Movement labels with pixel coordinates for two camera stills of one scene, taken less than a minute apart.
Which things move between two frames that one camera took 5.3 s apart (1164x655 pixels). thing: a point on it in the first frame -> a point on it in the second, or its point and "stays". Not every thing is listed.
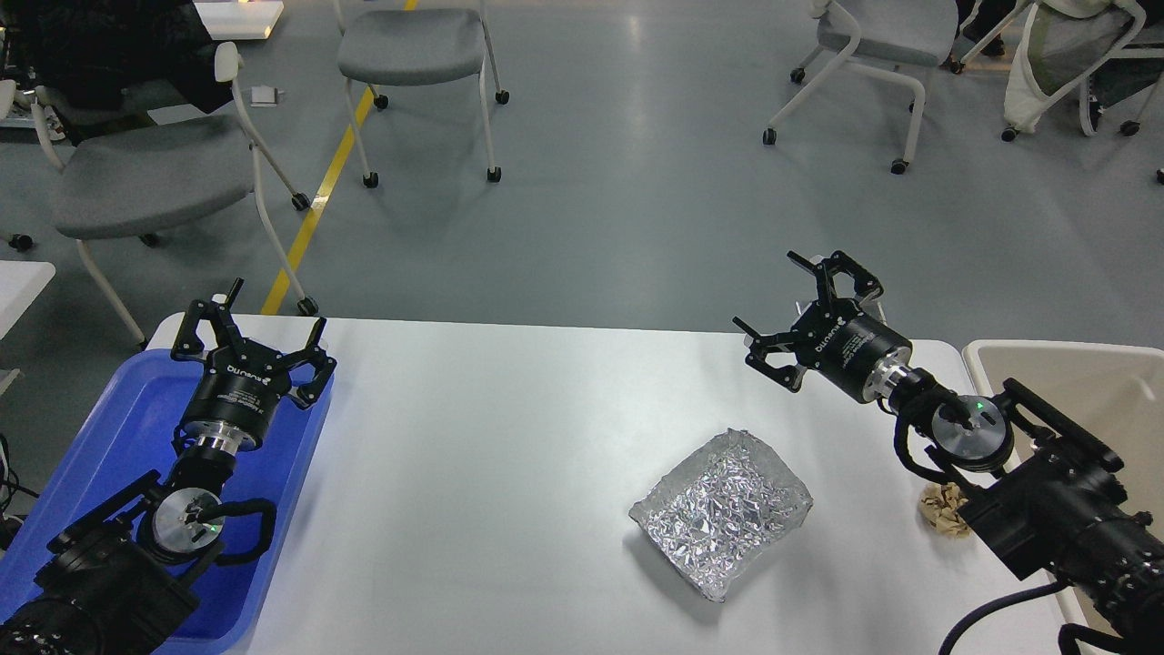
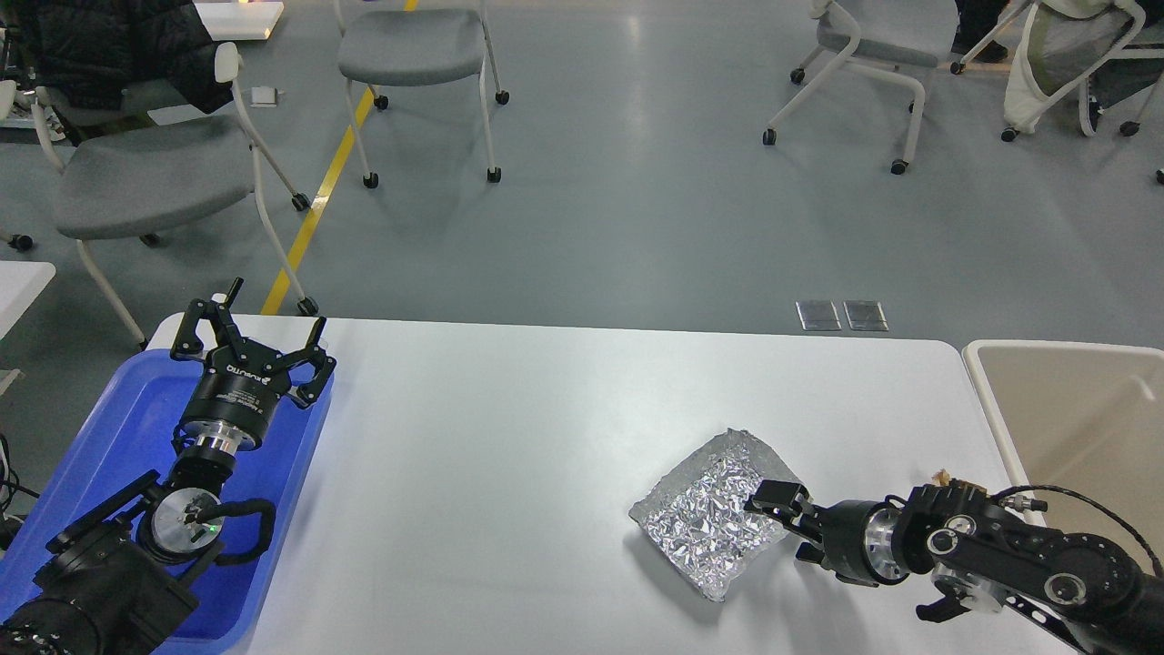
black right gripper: (858, 352) -> (864, 541)
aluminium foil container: (710, 517) stays
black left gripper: (232, 402) stays
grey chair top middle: (411, 46) stays
